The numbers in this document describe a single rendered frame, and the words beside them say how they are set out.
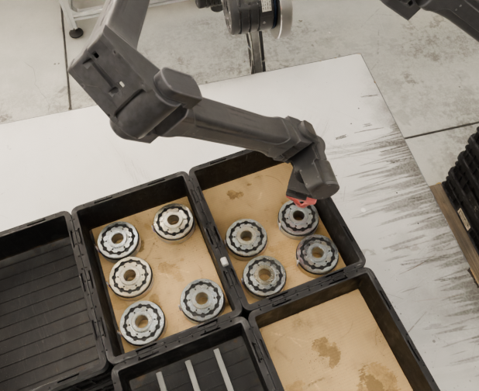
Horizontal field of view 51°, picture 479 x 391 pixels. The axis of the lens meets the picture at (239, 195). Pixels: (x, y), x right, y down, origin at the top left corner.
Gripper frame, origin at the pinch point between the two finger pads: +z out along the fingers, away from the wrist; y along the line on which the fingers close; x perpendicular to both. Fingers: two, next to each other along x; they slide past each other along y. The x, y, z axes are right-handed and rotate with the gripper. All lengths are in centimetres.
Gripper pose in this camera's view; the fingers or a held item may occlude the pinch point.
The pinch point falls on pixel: (304, 194)
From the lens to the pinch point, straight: 117.6
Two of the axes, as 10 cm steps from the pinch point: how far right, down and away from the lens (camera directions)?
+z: 0.4, 5.0, 8.7
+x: -9.5, -2.5, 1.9
